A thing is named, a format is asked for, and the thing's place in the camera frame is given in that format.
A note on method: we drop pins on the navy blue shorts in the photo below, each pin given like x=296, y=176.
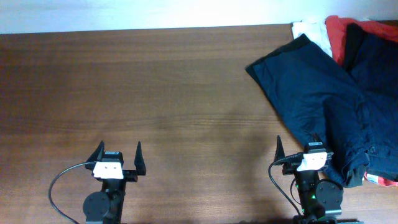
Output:
x=374, y=68

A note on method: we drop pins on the red white striped garment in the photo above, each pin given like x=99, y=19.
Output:
x=379, y=180

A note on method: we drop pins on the black garment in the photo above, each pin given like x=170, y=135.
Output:
x=351, y=43

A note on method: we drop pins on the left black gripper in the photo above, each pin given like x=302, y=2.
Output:
x=131, y=175

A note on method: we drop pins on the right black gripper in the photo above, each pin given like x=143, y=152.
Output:
x=288, y=168

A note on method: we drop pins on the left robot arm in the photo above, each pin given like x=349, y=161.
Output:
x=106, y=205

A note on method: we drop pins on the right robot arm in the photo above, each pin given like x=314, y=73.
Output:
x=319, y=200

